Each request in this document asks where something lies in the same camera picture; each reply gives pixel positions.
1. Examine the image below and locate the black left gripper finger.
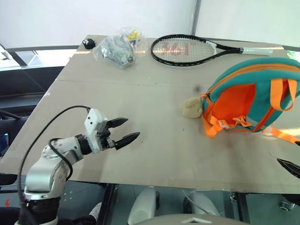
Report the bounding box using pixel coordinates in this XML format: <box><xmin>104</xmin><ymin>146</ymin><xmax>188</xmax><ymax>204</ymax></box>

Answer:
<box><xmin>111</xmin><ymin>117</ymin><xmax>129</xmax><ymax>129</ymax></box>
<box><xmin>114</xmin><ymin>132</ymin><xmax>141</xmax><ymax>151</ymax></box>

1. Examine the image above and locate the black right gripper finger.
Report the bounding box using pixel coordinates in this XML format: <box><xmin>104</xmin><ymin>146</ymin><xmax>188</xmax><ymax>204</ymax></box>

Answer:
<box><xmin>276</xmin><ymin>157</ymin><xmax>300</xmax><ymax>180</ymax></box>

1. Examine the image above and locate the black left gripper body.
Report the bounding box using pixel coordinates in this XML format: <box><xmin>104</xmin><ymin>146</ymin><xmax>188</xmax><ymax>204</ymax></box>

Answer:
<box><xmin>99</xmin><ymin>120</ymin><xmax>117</xmax><ymax>151</ymax></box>

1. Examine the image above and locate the orange and teal backpack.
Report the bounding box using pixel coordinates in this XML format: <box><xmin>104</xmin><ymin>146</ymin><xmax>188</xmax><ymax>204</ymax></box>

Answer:
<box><xmin>200</xmin><ymin>57</ymin><xmax>300</xmax><ymax>148</ymax></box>

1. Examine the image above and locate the silver caster wheel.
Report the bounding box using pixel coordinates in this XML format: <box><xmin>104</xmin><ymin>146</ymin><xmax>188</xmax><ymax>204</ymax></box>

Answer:
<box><xmin>278</xmin><ymin>200</ymin><xmax>297</xmax><ymax>212</ymax></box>

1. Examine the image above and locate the grey table leg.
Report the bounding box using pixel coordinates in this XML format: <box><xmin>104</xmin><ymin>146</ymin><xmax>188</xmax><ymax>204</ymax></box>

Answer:
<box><xmin>233</xmin><ymin>191</ymin><xmax>250</xmax><ymax>222</ymax></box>

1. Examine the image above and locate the black table leg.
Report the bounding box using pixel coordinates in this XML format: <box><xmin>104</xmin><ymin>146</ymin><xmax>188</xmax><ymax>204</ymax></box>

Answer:
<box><xmin>96</xmin><ymin>183</ymin><xmax>116</xmax><ymax>225</ymax></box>

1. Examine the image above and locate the grey rounded robot leg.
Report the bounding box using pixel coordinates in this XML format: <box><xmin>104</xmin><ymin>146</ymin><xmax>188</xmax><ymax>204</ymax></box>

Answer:
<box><xmin>127</xmin><ymin>187</ymin><xmax>160</xmax><ymax>225</ymax></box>
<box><xmin>183</xmin><ymin>190</ymin><xmax>220</xmax><ymax>217</ymax></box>

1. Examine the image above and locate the beige plush ball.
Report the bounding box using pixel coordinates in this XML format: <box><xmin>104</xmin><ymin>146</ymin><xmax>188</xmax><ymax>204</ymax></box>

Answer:
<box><xmin>182</xmin><ymin>97</ymin><xmax>203</xmax><ymax>120</ymax></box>

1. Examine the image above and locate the clear plastic bag with items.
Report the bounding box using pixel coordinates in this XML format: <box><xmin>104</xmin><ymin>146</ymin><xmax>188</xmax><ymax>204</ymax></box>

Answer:
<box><xmin>92</xmin><ymin>27</ymin><xmax>148</xmax><ymax>70</ymax></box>

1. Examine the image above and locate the black paw print pouch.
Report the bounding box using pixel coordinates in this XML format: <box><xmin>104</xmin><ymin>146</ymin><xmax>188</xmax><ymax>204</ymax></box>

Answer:
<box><xmin>82</xmin><ymin>37</ymin><xmax>97</xmax><ymax>50</ymax></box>

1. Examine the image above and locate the black and white tennis racket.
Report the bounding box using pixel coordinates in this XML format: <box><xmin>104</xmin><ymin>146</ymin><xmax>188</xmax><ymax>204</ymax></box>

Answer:
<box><xmin>150</xmin><ymin>34</ymin><xmax>274</xmax><ymax>67</ymax></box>

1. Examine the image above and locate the grey robot torso top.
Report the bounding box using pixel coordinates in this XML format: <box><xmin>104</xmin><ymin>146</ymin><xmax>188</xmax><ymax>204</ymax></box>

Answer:
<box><xmin>147</xmin><ymin>213</ymin><xmax>237</xmax><ymax>225</ymax></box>

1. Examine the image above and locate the grey window pillar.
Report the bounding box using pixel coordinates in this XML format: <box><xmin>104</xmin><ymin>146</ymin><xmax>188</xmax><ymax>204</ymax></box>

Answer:
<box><xmin>190</xmin><ymin>0</ymin><xmax>203</xmax><ymax>36</ymax></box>

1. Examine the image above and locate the white flat item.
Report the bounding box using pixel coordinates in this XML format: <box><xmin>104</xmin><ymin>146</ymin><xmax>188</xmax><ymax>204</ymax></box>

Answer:
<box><xmin>0</xmin><ymin>43</ymin><xmax>13</xmax><ymax>62</ymax></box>

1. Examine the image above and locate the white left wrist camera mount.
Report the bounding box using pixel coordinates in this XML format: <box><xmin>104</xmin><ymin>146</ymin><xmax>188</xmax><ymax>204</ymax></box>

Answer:
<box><xmin>83</xmin><ymin>108</ymin><xmax>109</xmax><ymax>155</ymax></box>

